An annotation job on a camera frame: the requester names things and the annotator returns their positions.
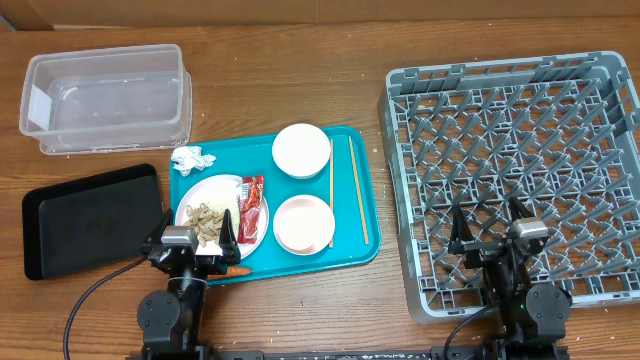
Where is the red snack wrapper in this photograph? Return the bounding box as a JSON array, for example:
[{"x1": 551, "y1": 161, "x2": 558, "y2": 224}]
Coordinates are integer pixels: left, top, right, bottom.
[{"x1": 237, "y1": 176, "x2": 264, "y2": 244}]

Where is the pink bowl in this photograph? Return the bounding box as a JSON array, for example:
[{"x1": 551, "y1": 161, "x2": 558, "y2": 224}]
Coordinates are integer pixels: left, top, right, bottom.
[{"x1": 273, "y1": 195, "x2": 336, "y2": 256}]

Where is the white cup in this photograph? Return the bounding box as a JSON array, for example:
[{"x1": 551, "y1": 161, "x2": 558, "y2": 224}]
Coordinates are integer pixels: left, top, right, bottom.
[{"x1": 272, "y1": 123, "x2": 331, "y2": 179}]

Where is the teal serving tray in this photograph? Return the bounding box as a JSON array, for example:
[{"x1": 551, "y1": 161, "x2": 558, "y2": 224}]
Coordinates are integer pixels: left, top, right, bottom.
[{"x1": 169, "y1": 126, "x2": 381, "y2": 286}]

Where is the grey dishwasher rack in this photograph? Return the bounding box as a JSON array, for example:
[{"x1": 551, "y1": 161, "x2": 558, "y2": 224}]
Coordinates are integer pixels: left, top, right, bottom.
[{"x1": 378, "y1": 51, "x2": 639, "y2": 324}]

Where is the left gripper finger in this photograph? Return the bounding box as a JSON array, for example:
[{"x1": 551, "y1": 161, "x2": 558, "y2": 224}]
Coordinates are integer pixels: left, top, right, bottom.
[
  {"x1": 147, "y1": 208, "x2": 174, "y2": 244},
  {"x1": 218, "y1": 209, "x2": 237, "y2": 249}
]

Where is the wooden chopstick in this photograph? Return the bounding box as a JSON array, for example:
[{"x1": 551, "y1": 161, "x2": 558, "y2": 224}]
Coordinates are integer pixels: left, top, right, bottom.
[
  {"x1": 349, "y1": 137, "x2": 370, "y2": 246},
  {"x1": 329, "y1": 139, "x2": 334, "y2": 248}
]

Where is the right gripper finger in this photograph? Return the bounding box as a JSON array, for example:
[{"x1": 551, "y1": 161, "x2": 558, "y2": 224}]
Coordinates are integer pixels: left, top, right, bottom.
[
  {"x1": 450, "y1": 204, "x2": 473, "y2": 244},
  {"x1": 508, "y1": 196, "x2": 533, "y2": 222}
]

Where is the clear plastic bin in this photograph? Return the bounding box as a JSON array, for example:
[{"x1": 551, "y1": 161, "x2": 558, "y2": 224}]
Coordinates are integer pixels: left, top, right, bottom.
[{"x1": 19, "y1": 44, "x2": 192, "y2": 155}]

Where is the white tissue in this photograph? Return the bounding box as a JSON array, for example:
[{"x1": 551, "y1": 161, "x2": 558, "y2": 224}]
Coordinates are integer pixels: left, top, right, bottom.
[{"x1": 170, "y1": 146, "x2": 216, "y2": 177}]

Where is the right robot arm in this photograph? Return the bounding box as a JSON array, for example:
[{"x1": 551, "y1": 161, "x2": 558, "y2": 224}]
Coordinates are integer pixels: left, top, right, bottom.
[{"x1": 431, "y1": 197, "x2": 573, "y2": 359}]

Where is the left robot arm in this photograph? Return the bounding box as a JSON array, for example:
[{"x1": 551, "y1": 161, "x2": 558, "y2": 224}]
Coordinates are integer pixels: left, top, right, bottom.
[{"x1": 137, "y1": 210, "x2": 241, "y2": 360}]

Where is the peanut shells pile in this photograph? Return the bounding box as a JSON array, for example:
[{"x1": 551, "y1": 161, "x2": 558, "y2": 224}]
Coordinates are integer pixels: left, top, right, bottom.
[{"x1": 184, "y1": 203, "x2": 224, "y2": 247}]

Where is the black tray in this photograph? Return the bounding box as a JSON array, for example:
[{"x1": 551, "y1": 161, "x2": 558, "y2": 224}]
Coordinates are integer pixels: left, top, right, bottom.
[{"x1": 22, "y1": 164, "x2": 164, "y2": 281}]

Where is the orange carrot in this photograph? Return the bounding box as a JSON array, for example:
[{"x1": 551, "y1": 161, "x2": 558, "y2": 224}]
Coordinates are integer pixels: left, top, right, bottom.
[{"x1": 208, "y1": 266, "x2": 252, "y2": 280}]

